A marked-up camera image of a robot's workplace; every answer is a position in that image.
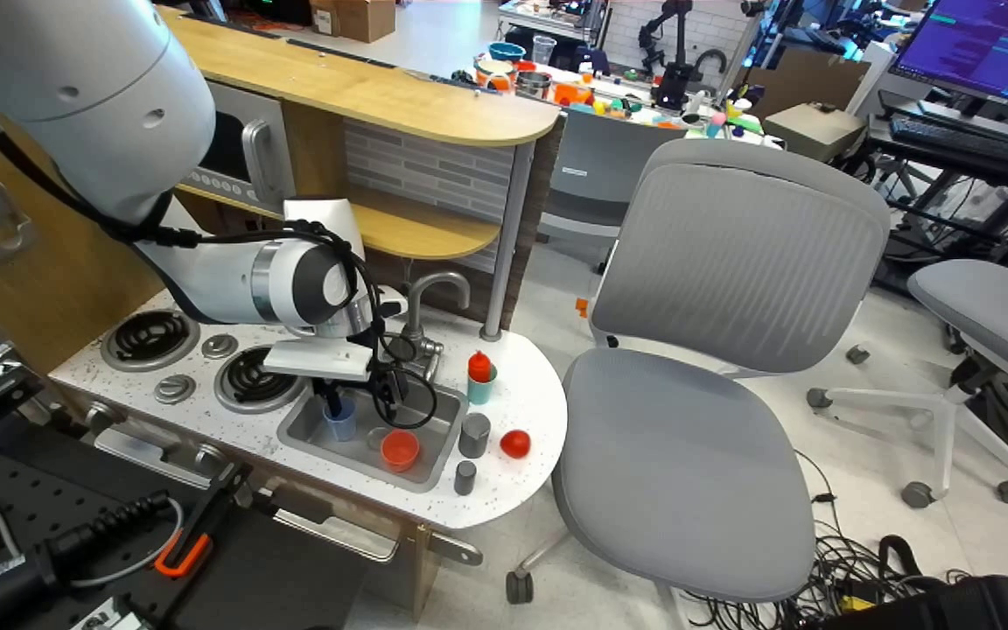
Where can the computer monitor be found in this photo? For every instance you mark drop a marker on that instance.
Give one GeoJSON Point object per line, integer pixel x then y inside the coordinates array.
{"type": "Point", "coordinates": [961, 45]}

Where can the stainless steel sink basin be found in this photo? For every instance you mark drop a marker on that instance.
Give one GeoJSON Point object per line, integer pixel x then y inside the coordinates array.
{"type": "Point", "coordinates": [345, 425]}

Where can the orange handled clamp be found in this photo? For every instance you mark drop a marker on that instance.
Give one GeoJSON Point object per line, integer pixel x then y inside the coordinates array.
{"type": "Point", "coordinates": [196, 529]}

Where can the short gray shaker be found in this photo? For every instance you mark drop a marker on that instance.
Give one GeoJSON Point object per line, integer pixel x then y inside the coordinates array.
{"type": "Point", "coordinates": [462, 477]}

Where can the wooden play kitchen unit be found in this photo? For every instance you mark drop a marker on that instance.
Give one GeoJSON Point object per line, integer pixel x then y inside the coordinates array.
{"type": "Point", "coordinates": [360, 91]}

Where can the teal bottle with red cap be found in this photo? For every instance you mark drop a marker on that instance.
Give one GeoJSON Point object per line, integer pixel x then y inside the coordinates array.
{"type": "Point", "coordinates": [482, 375]}

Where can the toy microwave oven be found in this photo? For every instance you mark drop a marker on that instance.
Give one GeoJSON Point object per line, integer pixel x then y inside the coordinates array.
{"type": "Point", "coordinates": [251, 155]}

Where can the stove burner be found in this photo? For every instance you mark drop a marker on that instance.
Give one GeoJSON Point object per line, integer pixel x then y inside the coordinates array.
{"type": "Point", "coordinates": [247, 386]}
{"type": "Point", "coordinates": [153, 342]}

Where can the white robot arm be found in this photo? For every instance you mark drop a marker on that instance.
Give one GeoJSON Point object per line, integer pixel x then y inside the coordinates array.
{"type": "Point", "coordinates": [112, 115]}

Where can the front right stove burner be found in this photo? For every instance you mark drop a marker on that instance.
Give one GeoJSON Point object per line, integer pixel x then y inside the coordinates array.
{"type": "Point", "coordinates": [247, 386]}

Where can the tall gray shaker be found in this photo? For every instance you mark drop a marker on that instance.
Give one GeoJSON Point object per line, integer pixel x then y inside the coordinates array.
{"type": "Point", "coordinates": [474, 437]}

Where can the silver support pole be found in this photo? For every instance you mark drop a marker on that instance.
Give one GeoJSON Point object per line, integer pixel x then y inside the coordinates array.
{"type": "Point", "coordinates": [510, 239]}

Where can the silver stove knob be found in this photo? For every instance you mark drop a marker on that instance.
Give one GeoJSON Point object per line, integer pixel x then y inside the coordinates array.
{"type": "Point", "coordinates": [174, 390]}

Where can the orange plastic cup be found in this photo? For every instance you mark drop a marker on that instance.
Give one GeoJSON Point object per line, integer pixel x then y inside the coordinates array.
{"type": "Point", "coordinates": [402, 448]}

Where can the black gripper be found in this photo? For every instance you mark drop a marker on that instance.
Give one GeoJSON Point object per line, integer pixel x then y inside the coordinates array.
{"type": "Point", "coordinates": [360, 343]}

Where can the cardboard box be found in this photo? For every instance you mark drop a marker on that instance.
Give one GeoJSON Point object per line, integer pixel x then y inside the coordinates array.
{"type": "Point", "coordinates": [355, 19]}

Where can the front left stove burner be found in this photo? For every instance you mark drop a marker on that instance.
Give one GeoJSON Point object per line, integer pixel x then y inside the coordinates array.
{"type": "Point", "coordinates": [153, 342]}

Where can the gray office chair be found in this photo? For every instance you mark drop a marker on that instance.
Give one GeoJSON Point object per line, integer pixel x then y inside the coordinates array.
{"type": "Point", "coordinates": [966, 295]}
{"type": "Point", "coordinates": [728, 259]}

